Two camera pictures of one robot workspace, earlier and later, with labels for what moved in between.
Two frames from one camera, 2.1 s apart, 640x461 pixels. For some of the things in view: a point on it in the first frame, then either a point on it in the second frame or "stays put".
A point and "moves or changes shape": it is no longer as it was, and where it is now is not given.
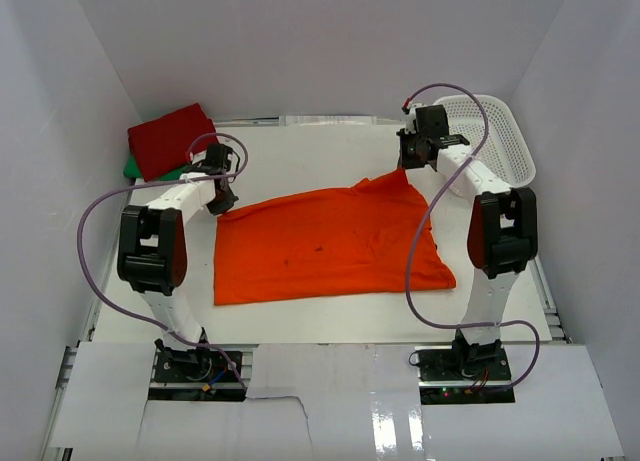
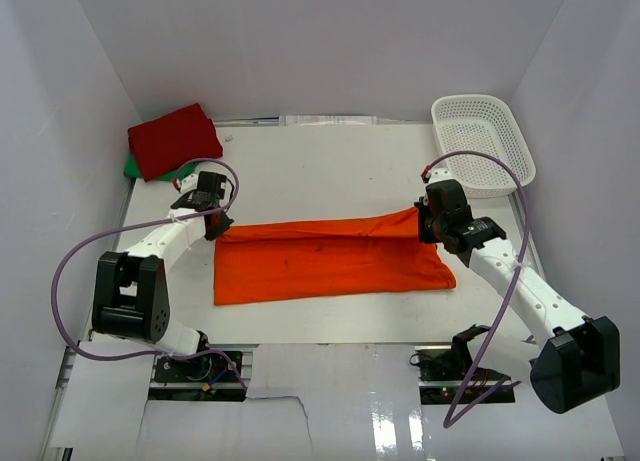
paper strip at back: [324, 120] stays put
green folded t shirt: [131, 170] stays put
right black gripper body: [410, 150] to [430, 226]
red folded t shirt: [164, 142] stays put
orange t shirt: [372, 240] moves or changes shape
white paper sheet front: [331, 403] stays put
